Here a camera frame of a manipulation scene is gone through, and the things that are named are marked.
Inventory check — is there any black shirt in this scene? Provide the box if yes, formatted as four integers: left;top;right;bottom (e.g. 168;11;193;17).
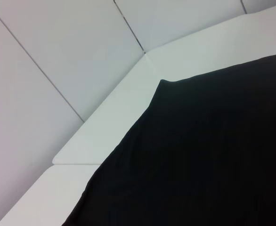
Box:
62;51;276;226

